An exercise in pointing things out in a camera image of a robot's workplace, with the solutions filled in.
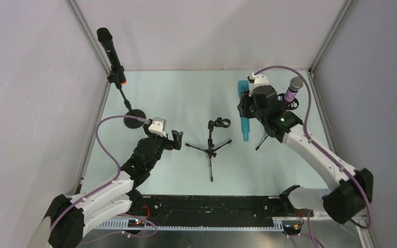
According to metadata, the shock mount tripod stand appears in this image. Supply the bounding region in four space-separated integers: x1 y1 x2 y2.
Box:
255 93 299 150

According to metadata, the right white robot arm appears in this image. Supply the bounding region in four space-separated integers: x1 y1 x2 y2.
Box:
237 85 374 224

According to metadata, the left circuit board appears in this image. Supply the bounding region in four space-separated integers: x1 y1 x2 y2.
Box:
127 219 146 228

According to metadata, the tall black tripod stand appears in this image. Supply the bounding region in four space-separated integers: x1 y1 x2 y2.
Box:
185 117 232 182

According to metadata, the circuit board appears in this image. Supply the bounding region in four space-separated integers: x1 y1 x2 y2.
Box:
282 224 301 237
127 219 146 228

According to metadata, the black microphone orange end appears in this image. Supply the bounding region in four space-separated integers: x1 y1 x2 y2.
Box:
96 27 127 89

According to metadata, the black round base stand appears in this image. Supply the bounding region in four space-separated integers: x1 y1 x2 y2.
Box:
107 66 146 129

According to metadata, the blue microphone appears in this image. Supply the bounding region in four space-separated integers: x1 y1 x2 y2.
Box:
237 80 250 142

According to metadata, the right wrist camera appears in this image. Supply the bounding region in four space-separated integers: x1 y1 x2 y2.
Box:
247 73 270 97

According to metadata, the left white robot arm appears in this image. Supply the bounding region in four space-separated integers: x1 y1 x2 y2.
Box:
45 130 183 247

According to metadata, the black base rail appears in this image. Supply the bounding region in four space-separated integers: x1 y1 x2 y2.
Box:
111 195 314 228

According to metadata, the purple glitter microphone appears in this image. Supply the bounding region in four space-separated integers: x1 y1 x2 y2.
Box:
283 76 304 103

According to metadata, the right circuit board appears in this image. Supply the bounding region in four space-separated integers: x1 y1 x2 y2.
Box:
282 224 301 237

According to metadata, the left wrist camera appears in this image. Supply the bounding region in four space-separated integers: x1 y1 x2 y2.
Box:
148 117 167 138

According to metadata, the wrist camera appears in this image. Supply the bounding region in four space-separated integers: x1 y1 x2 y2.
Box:
148 117 167 138
247 73 270 97

